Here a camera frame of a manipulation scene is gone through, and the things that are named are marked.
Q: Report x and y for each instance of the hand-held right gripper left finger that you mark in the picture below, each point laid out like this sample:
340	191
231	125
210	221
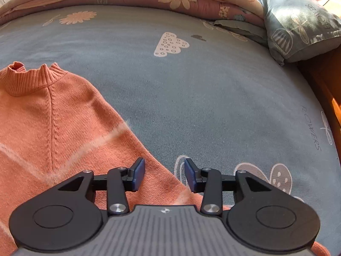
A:
138	173

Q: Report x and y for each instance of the blue printed pillow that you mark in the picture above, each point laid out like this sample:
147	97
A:
298	26

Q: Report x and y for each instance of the blue printed bed sheet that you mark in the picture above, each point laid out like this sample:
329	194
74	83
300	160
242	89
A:
199	90

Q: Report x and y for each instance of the flat blue pillow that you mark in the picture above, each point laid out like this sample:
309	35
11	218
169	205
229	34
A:
239	28

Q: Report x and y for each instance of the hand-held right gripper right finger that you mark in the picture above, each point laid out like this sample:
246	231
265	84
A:
190	176

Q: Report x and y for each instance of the orange knit sweater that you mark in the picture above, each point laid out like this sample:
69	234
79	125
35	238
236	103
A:
53	117

